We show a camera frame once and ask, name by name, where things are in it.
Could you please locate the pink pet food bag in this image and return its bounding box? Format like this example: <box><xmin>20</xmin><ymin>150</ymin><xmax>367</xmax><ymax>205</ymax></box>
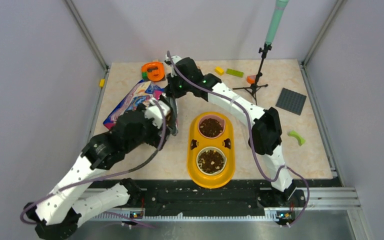
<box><xmin>103</xmin><ymin>80</ymin><xmax>179</xmax><ymax>136</ymax></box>

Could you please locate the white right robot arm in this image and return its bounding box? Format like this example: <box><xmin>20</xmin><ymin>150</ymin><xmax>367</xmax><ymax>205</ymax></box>
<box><xmin>164</xmin><ymin>52</ymin><xmax>296</xmax><ymax>206</ymax></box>

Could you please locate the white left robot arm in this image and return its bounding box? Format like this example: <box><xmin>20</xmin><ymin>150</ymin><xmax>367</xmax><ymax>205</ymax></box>
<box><xmin>20</xmin><ymin>98</ymin><xmax>173</xmax><ymax>240</ymax></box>

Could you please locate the pink food bowl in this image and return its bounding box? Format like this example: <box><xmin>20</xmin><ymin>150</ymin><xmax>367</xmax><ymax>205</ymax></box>
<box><xmin>197</xmin><ymin>114</ymin><xmax>226</xmax><ymax>139</ymax></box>

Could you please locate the yellow double pet feeder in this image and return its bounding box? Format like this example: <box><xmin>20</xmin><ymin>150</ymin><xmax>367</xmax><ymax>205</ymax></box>
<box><xmin>187</xmin><ymin>112</ymin><xmax>236</xmax><ymax>189</ymax></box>

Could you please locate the brown pet food kibble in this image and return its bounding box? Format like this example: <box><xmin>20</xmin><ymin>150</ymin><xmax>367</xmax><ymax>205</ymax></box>
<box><xmin>197</xmin><ymin>117</ymin><xmax>225</xmax><ymax>175</ymax></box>

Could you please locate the cream food bowl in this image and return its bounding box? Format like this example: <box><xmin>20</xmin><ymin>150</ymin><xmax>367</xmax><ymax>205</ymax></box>
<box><xmin>196</xmin><ymin>146</ymin><xmax>227</xmax><ymax>176</ymax></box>

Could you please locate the yellow toy brick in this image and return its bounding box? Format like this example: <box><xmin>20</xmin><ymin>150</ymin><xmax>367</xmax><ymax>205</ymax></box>
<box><xmin>214</xmin><ymin>66</ymin><xmax>225</xmax><ymax>76</ymax></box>

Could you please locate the green flat toy brick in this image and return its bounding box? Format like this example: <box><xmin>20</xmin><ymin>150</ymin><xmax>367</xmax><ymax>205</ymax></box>
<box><xmin>226</xmin><ymin>68</ymin><xmax>244</xmax><ymax>78</ymax></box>

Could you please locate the orange toy piece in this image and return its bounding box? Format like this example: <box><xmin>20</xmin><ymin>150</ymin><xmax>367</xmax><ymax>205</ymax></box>
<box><xmin>246</xmin><ymin>75</ymin><xmax>256</xmax><ymax>84</ymax></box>

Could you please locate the black tripod stand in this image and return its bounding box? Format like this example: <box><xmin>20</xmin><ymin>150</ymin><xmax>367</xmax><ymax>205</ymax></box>
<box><xmin>233</xmin><ymin>43</ymin><xmax>272</xmax><ymax>105</ymax></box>

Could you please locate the dark grey building baseplate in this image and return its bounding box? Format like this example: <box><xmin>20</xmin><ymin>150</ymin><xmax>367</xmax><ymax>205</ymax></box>
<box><xmin>275</xmin><ymin>88</ymin><xmax>307</xmax><ymax>116</ymax></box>

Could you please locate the mint green pole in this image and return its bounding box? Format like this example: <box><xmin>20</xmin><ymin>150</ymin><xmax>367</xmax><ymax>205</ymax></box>
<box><xmin>264</xmin><ymin>0</ymin><xmax>289</xmax><ymax>45</ymax></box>

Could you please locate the green curved toy piece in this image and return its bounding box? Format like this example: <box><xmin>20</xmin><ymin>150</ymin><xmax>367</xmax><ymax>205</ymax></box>
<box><xmin>287</xmin><ymin>130</ymin><xmax>306</xmax><ymax>146</ymax></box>

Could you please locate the small yellow wall block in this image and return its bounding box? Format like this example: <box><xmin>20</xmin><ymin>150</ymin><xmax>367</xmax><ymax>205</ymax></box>
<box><xmin>99</xmin><ymin>78</ymin><xmax>106</xmax><ymax>88</ymax></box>

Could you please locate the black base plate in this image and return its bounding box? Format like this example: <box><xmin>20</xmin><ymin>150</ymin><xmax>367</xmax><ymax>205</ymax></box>
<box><xmin>79</xmin><ymin>178</ymin><xmax>342</xmax><ymax>218</ymax></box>

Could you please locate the aluminium frame rail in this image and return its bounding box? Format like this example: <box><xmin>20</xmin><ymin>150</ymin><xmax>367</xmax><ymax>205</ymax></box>
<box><xmin>92</xmin><ymin>181</ymin><xmax>373</xmax><ymax>240</ymax></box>

